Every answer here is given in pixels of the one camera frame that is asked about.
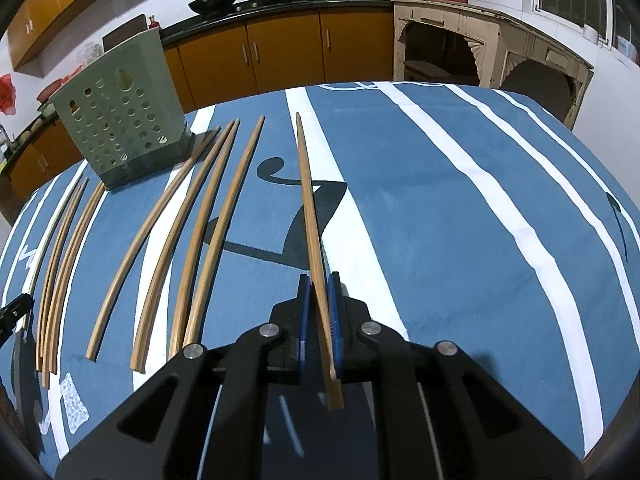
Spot wooden chopstick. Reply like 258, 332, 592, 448
129, 118, 241, 374
41, 182, 105, 389
35, 178, 88, 372
168, 115, 266, 358
84, 127, 222, 362
295, 112, 344, 412
19, 174, 87, 331

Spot brown lower kitchen cabinets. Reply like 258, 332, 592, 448
0, 6, 396, 221

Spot blue white striped tablecloth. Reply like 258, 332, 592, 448
18, 82, 639, 476

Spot green perforated utensil holder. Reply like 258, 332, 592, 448
50, 28, 194, 190

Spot dark cutting board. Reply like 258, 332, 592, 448
102, 14, 148, 52

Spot black wok left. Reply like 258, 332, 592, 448
188, 0, 236, 15

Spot beige carved side table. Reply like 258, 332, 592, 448
392, 0, 593, 129

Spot red plastic bag on wall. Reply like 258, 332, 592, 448
0, 74, 16, 115

